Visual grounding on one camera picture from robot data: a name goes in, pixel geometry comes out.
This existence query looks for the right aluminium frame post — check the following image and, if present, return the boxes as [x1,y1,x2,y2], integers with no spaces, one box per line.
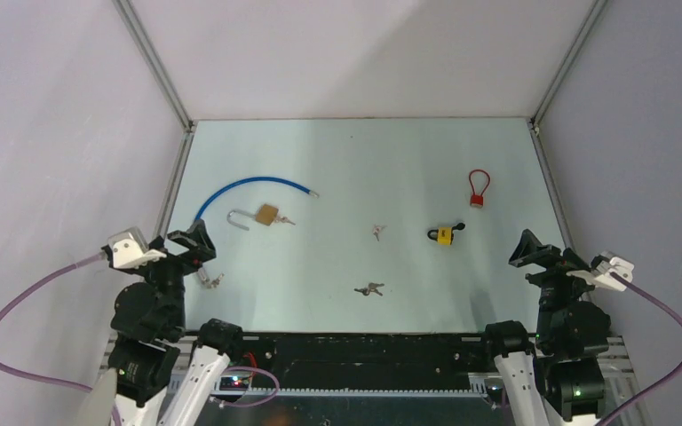
[527,0,610,248]

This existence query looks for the left aluminium frame post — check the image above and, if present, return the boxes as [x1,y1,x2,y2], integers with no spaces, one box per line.
[112,0,194,235]

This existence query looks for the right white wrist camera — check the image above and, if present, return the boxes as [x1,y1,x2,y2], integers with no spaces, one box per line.
[566,251,635,292]

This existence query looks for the white cable duct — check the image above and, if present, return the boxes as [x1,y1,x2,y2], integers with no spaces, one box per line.
[210,380,488,398]

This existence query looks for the blue cable lock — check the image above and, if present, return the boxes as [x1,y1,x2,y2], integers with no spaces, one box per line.
[194,176,321,222]

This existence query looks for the cable lock keys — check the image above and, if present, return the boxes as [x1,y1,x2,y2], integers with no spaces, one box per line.
[196,268,225,288]

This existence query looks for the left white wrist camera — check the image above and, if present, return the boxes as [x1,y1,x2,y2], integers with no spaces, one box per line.
[107,226,167,270]

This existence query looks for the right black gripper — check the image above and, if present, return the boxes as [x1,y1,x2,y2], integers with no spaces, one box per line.
[508,227,606,345]

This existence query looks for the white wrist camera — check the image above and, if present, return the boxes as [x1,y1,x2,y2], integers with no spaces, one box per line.
[107,226,167,270]
[566,251,635,292]

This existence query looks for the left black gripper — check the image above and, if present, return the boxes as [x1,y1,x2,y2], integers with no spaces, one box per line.
[131,217,216,332]

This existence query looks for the brass padlock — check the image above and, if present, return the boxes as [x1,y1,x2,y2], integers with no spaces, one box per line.
[226,204,279,231]

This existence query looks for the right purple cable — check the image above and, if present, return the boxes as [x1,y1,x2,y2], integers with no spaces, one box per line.
[593,271,682,426]

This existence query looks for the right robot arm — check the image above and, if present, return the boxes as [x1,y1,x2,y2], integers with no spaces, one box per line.
[480,229,611,425]

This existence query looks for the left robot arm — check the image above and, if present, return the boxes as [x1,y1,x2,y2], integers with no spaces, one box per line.
[99,219,245,425]

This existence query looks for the silver key pair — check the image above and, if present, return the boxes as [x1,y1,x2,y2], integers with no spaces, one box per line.
[353,282,385,296]
[372,225,385,241]

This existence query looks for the aluminium frame post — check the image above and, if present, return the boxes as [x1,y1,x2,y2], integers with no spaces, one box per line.
[112,0,194,235]
[527,0,610,248]

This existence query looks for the red cable padlock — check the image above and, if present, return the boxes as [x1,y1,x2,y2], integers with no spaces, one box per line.
[467,169,491,209]

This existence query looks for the silver key pair front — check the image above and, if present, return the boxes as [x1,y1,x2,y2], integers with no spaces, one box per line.
[353,282,385,296]

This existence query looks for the yellow black padlock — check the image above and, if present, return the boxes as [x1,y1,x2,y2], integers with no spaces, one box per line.
[426,222,465,246]

